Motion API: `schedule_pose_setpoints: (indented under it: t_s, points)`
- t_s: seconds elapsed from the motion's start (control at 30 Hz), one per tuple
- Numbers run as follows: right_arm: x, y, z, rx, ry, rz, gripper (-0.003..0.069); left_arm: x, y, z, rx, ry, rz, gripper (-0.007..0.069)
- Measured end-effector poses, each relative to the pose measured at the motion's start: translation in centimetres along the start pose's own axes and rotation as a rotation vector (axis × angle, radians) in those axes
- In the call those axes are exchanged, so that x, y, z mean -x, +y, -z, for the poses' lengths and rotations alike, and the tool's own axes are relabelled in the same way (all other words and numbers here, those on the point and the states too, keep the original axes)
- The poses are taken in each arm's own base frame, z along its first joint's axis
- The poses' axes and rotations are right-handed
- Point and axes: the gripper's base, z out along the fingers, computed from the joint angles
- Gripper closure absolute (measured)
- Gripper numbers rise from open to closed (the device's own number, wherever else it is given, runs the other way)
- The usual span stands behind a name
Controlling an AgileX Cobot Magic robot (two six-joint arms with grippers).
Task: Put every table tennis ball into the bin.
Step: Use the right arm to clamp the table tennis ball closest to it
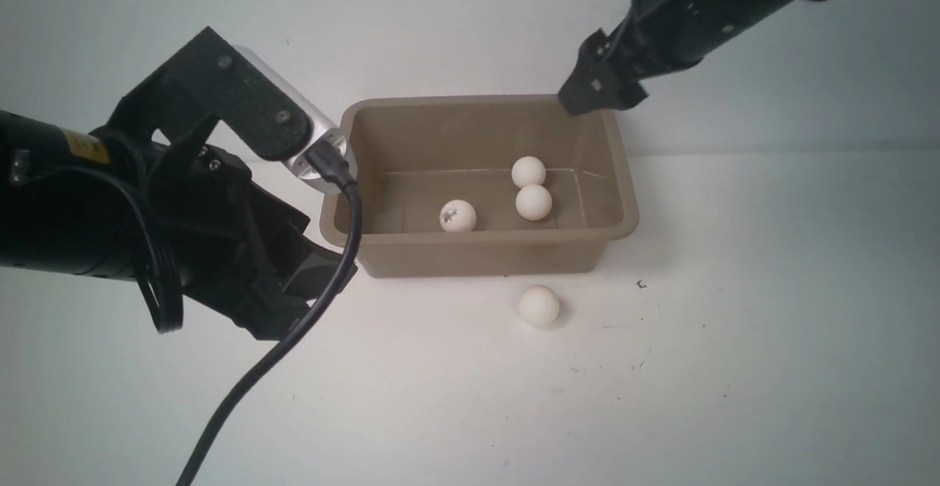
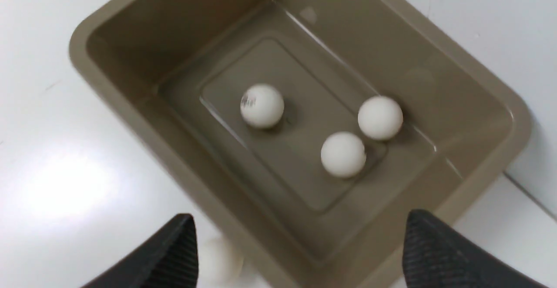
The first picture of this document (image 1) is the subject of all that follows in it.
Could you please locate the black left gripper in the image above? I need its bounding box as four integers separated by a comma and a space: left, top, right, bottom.
151, 147, 341, 341

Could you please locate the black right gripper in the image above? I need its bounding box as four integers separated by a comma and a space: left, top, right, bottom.
557, 0, 742, 117

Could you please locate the white ping-pong ball with logo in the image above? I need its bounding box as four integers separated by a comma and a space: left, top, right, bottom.
439, 199, 477, 233

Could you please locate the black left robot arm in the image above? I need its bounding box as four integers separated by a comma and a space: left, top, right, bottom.
1, 112, 341, 340

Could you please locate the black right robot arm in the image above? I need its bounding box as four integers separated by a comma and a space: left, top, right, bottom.
557, 0, 828, 117

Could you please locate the tan plastic storage bin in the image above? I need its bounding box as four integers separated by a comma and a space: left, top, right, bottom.
340, 94, 639, 278

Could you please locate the black camera cable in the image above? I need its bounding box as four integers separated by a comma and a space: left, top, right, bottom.
175, 141, 363, 486

